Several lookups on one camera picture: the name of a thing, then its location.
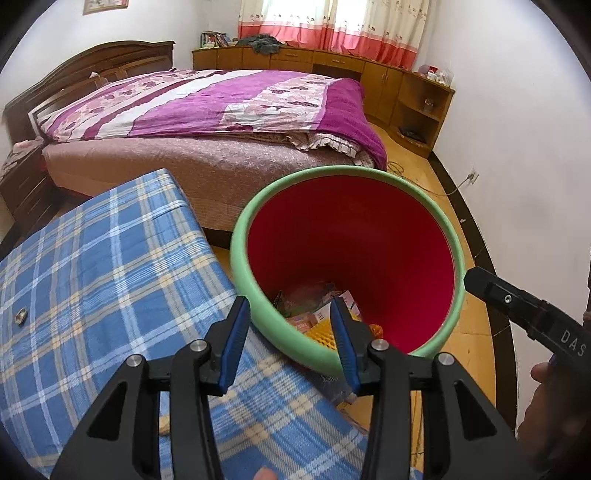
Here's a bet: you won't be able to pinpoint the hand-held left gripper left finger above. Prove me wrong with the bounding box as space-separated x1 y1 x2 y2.
50 296 251 480

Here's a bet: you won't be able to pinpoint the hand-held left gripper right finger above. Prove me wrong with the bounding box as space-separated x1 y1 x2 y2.
329 298 539 480

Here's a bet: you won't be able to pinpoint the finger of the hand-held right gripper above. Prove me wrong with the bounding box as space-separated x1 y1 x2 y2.
463 265 551 334

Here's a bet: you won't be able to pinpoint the dark wooden headboard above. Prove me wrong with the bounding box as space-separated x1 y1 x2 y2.
2 41 176 144

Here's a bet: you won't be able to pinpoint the low wooden cabinet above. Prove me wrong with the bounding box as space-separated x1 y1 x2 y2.
191 44 455 160

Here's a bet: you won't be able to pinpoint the green rimmed red bin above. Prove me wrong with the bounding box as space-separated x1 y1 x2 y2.
229 166 465 377

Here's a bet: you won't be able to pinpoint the pink floral cloth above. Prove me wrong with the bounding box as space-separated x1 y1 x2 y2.
0 137 44 181

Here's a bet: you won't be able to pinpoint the cream and red curtain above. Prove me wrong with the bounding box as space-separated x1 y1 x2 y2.
238 0 432 69

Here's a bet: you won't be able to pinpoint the green snack bag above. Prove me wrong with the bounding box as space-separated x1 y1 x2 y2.
276 284 333 319

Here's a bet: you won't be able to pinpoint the white floor cable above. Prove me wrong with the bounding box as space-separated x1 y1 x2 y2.
387 159 469 197

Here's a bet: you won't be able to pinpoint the blue plaid blanket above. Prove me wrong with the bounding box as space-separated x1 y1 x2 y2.
0 168 416 480

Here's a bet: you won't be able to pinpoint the dark grey cloth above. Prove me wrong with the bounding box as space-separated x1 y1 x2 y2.
235 34 284 55

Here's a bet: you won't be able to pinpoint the dark wooden nightstand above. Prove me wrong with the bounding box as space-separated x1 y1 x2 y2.
0 143 63 234

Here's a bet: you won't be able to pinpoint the person's right hand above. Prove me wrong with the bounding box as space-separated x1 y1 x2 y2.
517 357 591 480

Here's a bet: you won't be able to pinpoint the teal medicine box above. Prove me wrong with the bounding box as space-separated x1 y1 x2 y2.
318 290 361 324

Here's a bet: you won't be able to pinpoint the small white containers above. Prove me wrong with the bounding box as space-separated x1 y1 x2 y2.
418 65 452 88

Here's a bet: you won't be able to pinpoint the framed wall photo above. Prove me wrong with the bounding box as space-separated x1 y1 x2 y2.
83 0 129 14

